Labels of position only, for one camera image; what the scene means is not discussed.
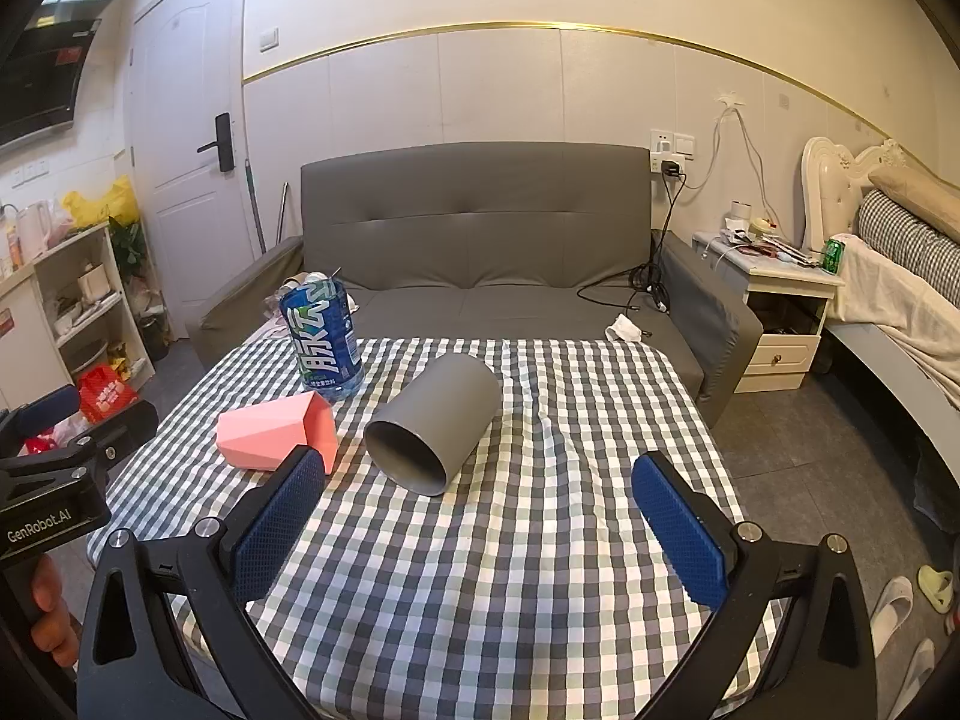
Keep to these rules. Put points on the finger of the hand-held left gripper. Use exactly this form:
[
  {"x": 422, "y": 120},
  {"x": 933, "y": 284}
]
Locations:
[{"x": 124, "y": 427}]

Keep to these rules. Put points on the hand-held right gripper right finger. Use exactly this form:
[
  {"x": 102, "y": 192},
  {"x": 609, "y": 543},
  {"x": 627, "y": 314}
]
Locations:
[{"x": 679, "y": 529}]

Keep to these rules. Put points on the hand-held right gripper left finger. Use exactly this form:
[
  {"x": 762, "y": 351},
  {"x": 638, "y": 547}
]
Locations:
[{"x": 274, "y": 525}]

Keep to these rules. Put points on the grey cup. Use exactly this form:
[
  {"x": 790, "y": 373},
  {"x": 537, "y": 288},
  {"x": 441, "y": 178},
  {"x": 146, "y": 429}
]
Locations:
[{"x": 442, "y": 409}]

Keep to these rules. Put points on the pink angular cup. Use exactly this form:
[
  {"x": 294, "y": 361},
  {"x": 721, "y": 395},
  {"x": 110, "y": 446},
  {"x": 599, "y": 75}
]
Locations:
[{"x": 262, "y": 431}]

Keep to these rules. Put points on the person's left hand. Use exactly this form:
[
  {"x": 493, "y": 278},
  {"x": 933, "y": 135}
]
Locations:
[{"x": 52, "y": 592}]

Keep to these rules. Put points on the red plastic bag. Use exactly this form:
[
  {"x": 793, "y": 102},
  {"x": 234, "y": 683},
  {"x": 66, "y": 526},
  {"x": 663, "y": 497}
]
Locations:
[{"x": 109, "y": 394}]

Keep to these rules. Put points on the white storage shelf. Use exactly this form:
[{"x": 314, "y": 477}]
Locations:
[{"x": 82, "y": 292}]

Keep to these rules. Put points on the green leafy vegetables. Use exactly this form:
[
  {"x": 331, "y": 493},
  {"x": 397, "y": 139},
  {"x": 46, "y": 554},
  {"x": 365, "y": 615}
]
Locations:
[{"x": 129, "y": 247}]

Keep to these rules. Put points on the blue label plastic bottle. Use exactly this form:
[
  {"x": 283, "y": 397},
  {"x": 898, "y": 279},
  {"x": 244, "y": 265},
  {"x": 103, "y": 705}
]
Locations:
[{"x": 322, "y": 345}]

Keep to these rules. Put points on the checked tablecloth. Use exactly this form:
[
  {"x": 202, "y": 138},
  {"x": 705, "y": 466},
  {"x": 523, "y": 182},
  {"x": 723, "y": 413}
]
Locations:
[{"x": 487, "y": 562}]

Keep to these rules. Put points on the crumpled white tissue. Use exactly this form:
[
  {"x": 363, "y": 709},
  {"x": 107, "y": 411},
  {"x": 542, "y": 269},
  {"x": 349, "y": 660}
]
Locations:
[{"x": 624, "y": 328}]

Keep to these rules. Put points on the pink electric kettle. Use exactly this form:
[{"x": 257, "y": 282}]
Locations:
[{"x": 34, "y": 232}]

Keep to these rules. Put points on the cream nightstand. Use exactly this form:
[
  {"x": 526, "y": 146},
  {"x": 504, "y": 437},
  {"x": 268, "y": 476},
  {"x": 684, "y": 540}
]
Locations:
[{"x": 780, "y": 330}]

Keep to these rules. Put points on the yellow plastic bag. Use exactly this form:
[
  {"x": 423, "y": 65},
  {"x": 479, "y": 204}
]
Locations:
[{"x": 101, "y": 202}]

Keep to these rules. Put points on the white slipper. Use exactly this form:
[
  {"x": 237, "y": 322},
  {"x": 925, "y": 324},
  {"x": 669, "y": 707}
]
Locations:
[
  {"x": 891, "y": 611},
  {"x": 913, "y": 679}
]

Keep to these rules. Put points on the pale green slipper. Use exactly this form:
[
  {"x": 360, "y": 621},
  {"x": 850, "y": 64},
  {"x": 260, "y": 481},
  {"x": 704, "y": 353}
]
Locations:
[{"x": 936, "y": 586}]

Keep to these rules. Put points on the clutter on nightstand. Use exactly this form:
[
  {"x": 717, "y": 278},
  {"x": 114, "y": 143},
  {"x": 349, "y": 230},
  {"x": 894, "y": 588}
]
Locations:
[{"x": 757, "y": 244}]

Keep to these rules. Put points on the black door lock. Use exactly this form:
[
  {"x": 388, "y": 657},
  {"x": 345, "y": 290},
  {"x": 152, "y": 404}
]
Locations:
[{"x": 223, "y": 141}]

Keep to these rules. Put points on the cream blanket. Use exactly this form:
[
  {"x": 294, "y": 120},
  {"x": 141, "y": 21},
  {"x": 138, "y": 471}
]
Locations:
[{"x": 892, "y": 307}]

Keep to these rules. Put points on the green can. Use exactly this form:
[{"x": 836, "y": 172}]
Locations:
[{"x": 834, "y": 256}]

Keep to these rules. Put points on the white door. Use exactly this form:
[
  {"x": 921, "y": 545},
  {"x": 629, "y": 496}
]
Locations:
[{"x": 180, "y": 82}]

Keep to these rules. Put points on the black range hood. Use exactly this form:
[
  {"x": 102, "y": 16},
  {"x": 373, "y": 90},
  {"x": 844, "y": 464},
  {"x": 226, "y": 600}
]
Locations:
[{"x": 41, "y": 82}]

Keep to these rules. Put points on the grey sofa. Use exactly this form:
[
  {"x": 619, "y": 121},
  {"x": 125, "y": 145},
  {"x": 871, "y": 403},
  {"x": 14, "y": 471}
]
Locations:
[{"x": 472, "y": 225}]

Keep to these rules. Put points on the black charger plug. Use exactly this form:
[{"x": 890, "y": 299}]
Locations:
[{"x": 673, "y": 169}]

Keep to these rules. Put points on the checked pillow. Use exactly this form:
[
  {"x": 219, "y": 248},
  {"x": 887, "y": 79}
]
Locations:
[{"x": 904, "y": 244}]

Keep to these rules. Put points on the white bed headboard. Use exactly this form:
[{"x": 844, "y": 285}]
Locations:
[{"x": 829, "y": 187}]

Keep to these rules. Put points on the beige pillow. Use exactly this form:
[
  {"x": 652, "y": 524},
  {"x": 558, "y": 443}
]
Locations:
[{"x": 919, "y": 195}]

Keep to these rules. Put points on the grey bed frame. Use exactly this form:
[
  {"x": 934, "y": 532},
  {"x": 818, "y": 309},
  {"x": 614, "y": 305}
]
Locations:
[{"x": 877, "y": 375}]

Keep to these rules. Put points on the white wall socket panel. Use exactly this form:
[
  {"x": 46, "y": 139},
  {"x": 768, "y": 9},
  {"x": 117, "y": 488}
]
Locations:
[{"x": 671, "y": 144}]

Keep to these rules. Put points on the white wall switch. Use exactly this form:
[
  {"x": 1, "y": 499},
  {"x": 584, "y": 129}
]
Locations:
[{"x": 268, "y": 39}]

